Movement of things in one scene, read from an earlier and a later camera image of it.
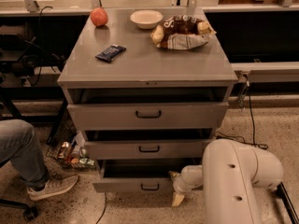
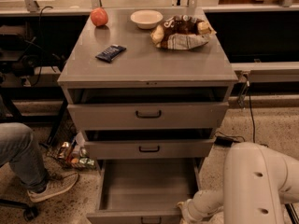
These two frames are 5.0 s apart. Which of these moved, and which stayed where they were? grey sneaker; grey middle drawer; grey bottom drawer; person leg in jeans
Moved: grey bottom drawer
Stayed: grey middle drawer; person leg in jeans; grey sneaker
